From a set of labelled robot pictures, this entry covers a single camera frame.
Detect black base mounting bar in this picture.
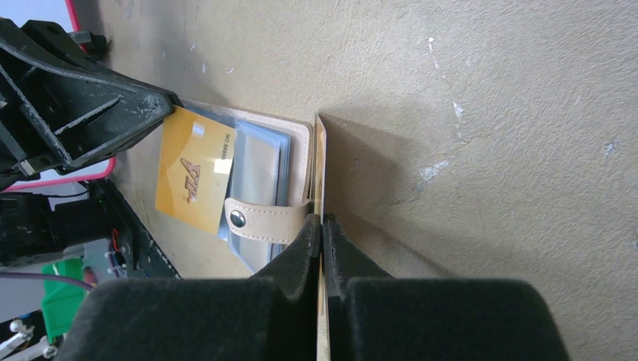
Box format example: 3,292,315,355
95,179,181,279

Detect beige leather card holder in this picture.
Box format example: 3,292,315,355
184,100,314,272

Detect gold credit card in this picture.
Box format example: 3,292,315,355
155,106,235,234
313,114,330,360

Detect green plastic object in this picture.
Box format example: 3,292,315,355
41,258,85,343

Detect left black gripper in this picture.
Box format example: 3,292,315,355
1,18,181,267

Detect white pink-framed whiteboard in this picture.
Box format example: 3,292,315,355
2,0,117,193

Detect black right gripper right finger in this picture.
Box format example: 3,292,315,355
322,214,569,360

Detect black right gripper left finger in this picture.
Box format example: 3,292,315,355
57,214,321,360

